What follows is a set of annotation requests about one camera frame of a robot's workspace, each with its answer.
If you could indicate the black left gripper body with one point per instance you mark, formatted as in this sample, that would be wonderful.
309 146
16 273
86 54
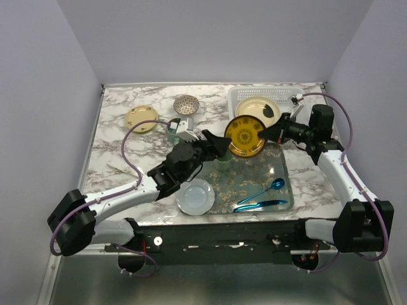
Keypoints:
202 152

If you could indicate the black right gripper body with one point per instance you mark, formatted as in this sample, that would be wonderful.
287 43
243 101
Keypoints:
295 131

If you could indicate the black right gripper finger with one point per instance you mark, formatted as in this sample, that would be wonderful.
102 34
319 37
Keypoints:
283 120
273 133

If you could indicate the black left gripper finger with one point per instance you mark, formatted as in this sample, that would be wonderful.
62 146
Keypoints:
217 146
201 137

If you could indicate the cream plate with black mark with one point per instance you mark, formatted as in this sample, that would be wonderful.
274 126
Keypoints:
265 109

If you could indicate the yellow patterned plate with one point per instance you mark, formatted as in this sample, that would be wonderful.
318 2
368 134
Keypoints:
243 132

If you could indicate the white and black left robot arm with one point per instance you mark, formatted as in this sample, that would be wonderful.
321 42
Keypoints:
76 219

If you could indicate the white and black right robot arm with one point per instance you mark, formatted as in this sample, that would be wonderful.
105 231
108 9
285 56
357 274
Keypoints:
364 223

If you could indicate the white perforated plastic bin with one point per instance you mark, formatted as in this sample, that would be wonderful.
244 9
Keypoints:
279 94

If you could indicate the light green ceramic cup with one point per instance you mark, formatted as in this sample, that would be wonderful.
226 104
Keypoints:
223 163

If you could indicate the teal glazed ceramic mug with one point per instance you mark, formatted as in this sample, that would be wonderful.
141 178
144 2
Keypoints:
171 134

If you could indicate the patterned small ceramic bowl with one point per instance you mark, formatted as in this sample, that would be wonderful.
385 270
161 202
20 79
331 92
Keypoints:
186 105

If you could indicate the teal floral serving tray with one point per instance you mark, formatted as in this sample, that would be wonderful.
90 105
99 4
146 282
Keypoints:
248 176

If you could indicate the light blue scalloped plate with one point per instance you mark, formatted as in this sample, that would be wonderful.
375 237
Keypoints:
196 197

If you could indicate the blue metallic spoon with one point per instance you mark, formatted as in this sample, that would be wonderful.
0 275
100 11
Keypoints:
275 185

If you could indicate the cream floral plate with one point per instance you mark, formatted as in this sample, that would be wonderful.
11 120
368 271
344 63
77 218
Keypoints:
139 114

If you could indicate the blue metallic knife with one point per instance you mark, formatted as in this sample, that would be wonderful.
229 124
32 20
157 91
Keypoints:
261 204

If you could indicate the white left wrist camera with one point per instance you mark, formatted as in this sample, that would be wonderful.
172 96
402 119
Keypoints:
185 130

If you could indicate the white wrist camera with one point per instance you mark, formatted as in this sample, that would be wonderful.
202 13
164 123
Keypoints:
298 105
185 130

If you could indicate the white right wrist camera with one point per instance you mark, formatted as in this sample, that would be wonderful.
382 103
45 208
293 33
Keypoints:
298 105

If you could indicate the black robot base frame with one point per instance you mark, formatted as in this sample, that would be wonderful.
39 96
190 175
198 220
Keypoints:
225 243

